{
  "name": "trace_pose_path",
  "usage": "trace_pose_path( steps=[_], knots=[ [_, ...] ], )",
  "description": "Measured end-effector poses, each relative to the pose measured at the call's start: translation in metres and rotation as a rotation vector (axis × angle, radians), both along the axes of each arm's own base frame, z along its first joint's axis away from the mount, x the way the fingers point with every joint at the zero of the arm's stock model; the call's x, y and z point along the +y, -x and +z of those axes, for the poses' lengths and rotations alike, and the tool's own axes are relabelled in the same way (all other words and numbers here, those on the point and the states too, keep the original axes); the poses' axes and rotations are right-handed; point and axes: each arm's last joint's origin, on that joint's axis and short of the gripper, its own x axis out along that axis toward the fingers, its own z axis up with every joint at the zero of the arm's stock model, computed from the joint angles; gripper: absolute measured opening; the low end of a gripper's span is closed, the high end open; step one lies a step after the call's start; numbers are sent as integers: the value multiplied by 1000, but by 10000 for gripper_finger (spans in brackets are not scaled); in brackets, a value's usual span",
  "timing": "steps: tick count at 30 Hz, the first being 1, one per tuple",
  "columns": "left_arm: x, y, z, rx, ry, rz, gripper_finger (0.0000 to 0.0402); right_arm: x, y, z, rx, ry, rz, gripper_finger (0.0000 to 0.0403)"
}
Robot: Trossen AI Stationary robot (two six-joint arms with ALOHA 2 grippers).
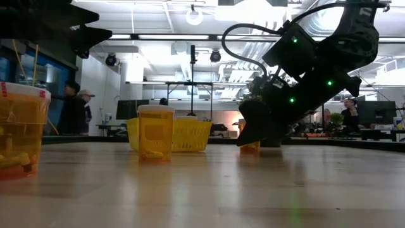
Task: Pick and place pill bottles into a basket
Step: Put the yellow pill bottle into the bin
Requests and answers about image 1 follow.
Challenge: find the white ring lamp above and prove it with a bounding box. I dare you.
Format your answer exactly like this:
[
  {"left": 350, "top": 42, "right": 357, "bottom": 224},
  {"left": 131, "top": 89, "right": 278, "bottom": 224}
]
[{"left": 185, "top": 4, "right": 204, "bottom": 27}]

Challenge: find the right wrist camera black cable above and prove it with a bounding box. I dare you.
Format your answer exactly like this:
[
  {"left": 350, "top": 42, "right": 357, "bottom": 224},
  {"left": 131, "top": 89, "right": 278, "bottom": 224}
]
[{"left": 220, "top": 1, "right": 390, "bottom": 79}]

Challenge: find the yellow extension cable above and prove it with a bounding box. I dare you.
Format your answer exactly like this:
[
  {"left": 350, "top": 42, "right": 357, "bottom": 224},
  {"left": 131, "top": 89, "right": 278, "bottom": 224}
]
[{"left": 11, "top": 39, "right": 59, "bottom": 136}]

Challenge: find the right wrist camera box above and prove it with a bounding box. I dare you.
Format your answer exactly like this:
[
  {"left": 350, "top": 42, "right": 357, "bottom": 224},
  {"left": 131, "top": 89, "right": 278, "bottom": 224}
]
[{"left": 262, "top": 20, "right": 318, "bottom": 79}]

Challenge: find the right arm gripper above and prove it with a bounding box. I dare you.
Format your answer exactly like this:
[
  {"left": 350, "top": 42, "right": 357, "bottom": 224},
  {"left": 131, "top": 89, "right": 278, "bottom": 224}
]
[{"left": 237, "top": 68, "right": 363, "bottom": 146}]

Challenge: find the small potted plant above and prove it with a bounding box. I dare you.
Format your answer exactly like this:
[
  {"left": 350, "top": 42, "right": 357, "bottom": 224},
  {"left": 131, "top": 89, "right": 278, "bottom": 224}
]
[{"left": 330, "top": 112, "right": 345, "bottom": 127}]

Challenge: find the yellow plastic basket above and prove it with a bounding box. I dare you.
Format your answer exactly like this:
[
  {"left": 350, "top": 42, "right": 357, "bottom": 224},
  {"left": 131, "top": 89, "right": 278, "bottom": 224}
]
[{"left": 125, "top": 117, "right": 213, "bottom": 153}]

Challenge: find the black tripod stand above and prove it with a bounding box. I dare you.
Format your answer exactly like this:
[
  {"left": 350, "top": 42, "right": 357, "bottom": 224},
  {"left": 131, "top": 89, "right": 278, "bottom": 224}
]
[{"left": 185, "top": 44, "right": 199, "bottom": 122}]

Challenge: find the linear pendant light strip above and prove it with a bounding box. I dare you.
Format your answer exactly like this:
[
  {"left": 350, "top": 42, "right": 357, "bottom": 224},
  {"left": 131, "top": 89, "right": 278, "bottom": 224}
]
[{"left": 109, "top": 33, "right": 405, "bottom": 44}]

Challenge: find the black aluminium rig frame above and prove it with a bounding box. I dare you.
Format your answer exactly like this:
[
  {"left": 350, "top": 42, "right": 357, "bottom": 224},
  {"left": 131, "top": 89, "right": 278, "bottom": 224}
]
[{"left": 42, "top": 135, "right": 405, "bottom": 153}]

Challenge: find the black computer monitor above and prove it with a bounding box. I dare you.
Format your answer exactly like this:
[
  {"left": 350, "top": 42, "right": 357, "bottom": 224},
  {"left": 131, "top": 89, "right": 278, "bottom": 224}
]
[
  {"left": 115, "top": 99, "right": 150, "bottom": 121},
  {"left": 356, "top": 100, "right": 397, "bottom": 125}
]

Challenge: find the black background rig frame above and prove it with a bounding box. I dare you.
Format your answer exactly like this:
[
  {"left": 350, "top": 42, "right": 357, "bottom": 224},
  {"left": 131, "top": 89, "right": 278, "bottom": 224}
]
[{"left": 125, "top": 80, "right": 248, "bottom": 122}]

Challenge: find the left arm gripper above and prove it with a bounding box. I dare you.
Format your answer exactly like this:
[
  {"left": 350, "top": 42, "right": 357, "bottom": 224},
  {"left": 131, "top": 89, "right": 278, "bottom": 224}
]
[{"left": 0, "top": 0, "right": 113, "bottom": 59}]

